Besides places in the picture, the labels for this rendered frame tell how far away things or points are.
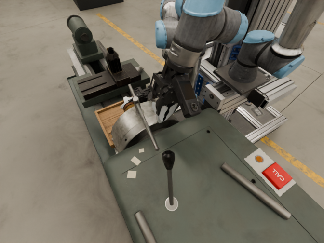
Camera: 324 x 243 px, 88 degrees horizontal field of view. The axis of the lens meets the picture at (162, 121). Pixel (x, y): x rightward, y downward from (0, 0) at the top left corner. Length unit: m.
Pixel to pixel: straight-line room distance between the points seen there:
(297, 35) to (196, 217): 0.70
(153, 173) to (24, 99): 2.78
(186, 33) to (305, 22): 0.49
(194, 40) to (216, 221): 0.45
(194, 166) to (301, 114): 2.50
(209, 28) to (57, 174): 2.02
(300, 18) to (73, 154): 2.13
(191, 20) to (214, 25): 0.05
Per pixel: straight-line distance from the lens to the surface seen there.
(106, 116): 1.17
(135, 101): 0.62
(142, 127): 0.65
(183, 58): 0.41
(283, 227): 0.60
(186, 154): 0.57
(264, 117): 2.30
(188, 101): 0.43
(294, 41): 0.84
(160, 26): 0.83
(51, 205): 2.08
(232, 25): 0.47
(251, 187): 0.56
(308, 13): 0.79
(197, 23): 0.40
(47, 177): 2.21
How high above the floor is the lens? 1.76
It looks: 54 degrees down
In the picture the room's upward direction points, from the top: straight up
